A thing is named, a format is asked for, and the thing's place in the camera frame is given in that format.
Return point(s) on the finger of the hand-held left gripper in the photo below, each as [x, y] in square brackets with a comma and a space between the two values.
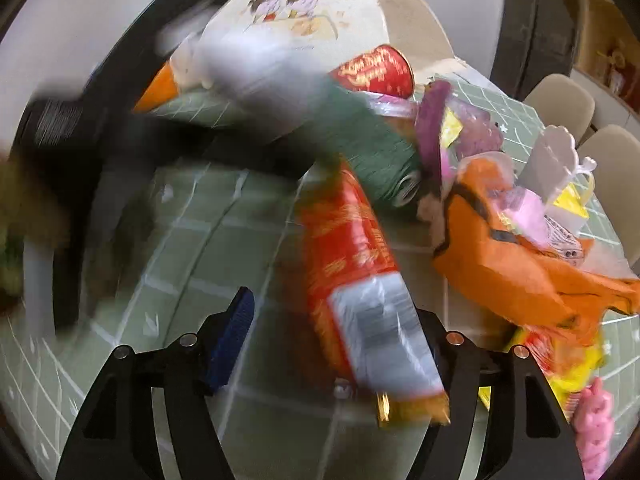
[250, 157]

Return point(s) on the black curved object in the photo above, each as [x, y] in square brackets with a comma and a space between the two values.
[150, 25]

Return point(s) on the red round chips packet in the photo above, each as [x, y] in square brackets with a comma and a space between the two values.
[565, 365]

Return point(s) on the white orange packet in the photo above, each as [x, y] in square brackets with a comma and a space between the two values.
[240, 70]

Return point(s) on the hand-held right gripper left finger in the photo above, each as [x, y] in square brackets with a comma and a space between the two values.
[232, 340]

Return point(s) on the dark green can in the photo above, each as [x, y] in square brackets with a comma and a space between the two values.
[370, 145]

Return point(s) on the orange wrapper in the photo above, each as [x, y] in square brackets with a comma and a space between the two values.
[500, 270]

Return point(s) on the white yellow paper box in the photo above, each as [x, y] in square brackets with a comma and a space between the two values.
[547, 160]

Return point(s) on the wooden wall shelf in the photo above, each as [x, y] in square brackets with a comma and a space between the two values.
[610, 20]

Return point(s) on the beige shell chair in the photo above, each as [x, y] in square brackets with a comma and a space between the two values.
[560, 100]
[615, 175]

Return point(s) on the pink pig candy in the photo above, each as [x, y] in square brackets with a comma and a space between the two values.
[595, 430]

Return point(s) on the red gold snack packet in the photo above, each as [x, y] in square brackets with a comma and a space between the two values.
[350, 260]

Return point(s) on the green grid tablecloth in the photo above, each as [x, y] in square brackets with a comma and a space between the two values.
[200, 240]

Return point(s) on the purple wrapper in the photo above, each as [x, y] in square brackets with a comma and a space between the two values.
[430, 125]

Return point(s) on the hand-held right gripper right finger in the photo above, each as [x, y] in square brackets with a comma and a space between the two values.
[452, 360]

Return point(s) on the dark grey door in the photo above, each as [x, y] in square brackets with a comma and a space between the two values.
[535, 20]

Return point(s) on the doll with red bag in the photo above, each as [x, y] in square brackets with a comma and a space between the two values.
[617, 70]

